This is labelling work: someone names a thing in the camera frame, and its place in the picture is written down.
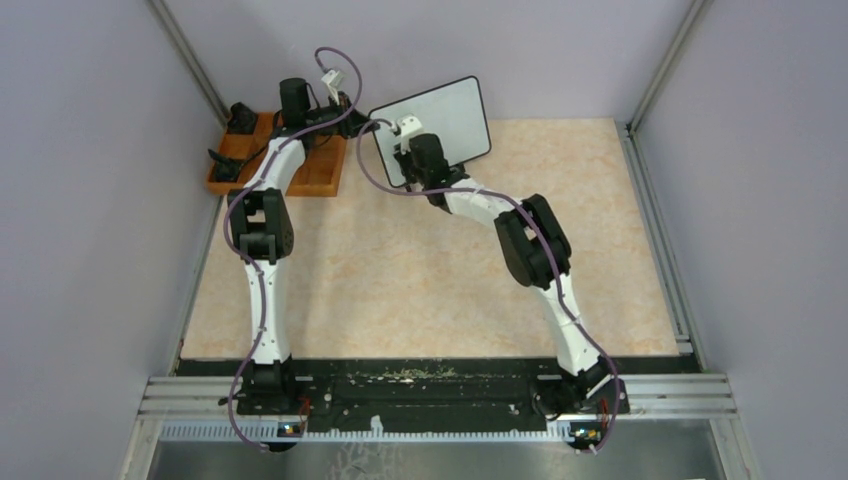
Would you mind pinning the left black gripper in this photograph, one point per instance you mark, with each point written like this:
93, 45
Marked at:
353, 124

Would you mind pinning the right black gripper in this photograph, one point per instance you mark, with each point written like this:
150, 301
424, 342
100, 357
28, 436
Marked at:
403, 157

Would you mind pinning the white whiteboard with black frame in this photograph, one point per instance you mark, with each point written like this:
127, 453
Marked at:
454, 111

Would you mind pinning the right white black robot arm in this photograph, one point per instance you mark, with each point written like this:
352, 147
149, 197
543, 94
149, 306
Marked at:
537, 254

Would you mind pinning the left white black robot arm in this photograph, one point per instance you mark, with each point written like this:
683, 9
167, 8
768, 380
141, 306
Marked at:
259, 228

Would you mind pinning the orange wooden compartment tray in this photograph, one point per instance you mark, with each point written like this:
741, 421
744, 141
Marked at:
318, 176

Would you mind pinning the rolled dark tie back left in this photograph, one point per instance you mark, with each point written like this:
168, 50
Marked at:
242, 120

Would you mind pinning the rolled dark tie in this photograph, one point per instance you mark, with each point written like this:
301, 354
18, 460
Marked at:
242, 120
225, 169

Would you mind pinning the rolled dark tie front left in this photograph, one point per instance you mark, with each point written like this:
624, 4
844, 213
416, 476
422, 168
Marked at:
225, 169

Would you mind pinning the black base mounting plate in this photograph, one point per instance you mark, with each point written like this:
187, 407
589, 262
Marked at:
452, 417

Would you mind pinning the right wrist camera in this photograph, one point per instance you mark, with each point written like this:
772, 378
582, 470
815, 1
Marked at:
408, 126

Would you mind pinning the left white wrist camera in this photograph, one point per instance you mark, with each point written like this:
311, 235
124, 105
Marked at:
333, 79

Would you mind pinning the aluminium frame rail front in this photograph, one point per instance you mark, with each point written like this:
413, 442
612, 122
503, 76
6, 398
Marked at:
661, 396

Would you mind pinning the white slotted cable duct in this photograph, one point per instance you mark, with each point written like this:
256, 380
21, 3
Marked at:
272, 431

